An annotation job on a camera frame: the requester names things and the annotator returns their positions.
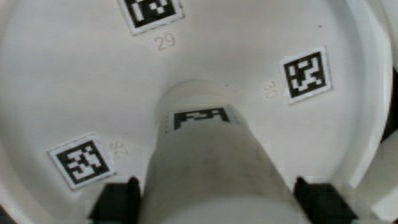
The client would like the white cylindrical table leg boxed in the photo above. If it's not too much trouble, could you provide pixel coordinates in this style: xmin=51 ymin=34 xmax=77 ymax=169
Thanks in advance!
xmin=138 ymin=103 xmax=312 ymax=224

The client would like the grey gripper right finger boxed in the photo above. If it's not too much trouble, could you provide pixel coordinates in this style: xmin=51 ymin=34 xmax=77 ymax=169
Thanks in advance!
xmin=292 ymin=177 xmax=358 ymax=224

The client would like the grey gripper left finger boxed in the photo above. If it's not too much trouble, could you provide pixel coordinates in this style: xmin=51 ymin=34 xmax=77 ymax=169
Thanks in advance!
xmin=88 ymin=177 xmax=140 ymax=224

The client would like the white round table top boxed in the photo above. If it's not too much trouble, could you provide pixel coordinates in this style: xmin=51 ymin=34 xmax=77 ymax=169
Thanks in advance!
xmin=0 ymin=0 xmax=392 ymax=224

